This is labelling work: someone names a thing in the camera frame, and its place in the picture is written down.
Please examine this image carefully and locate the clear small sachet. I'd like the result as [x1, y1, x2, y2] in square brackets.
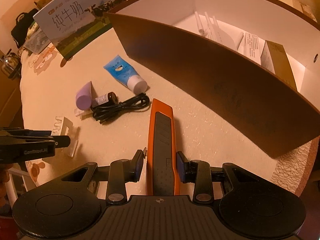
[74, 108, 93, 118]

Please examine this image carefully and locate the blue hand cream tube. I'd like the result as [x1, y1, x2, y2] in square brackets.
[104, 55, 148, 95]

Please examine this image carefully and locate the purple lotion tube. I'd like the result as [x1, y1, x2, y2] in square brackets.
[75, 81, 92, 111]

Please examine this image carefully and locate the grey blue folded cloth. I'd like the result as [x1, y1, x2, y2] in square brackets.
[23, 28, 50, 55]

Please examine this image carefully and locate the brown storage box white inside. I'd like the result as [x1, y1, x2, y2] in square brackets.
[108, 0, 319, 158]

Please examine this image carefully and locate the small brown medicine bottle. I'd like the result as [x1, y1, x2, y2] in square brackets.
[92, 92, 118, 107]

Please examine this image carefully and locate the white wifi router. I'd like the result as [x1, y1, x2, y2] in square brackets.
[194, 11, 244, 51]

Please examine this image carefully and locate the pure milk carton box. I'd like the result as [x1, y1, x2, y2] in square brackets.
[33, 0, 126, 60]

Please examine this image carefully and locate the black cable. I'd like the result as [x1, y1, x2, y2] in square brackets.
[90, 92, 151, 125]

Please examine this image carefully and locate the orange black utility knife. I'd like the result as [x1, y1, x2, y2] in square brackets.
[146, 99, 180, 196]

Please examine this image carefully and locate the tan slim carton box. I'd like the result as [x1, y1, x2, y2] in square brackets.
[260, 40, 297, 91]

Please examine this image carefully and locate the person's left hand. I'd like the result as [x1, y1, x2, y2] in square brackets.
[0, 164, 13, 207]

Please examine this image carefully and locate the white paper leaflet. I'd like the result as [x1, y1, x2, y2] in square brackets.
[238, 32, 263, 65]

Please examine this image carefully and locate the black handbag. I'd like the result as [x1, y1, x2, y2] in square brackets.
[11, 8, 38, 49]

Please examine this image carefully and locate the glass teapot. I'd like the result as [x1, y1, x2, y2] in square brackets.
[1, 49, 22, 80]

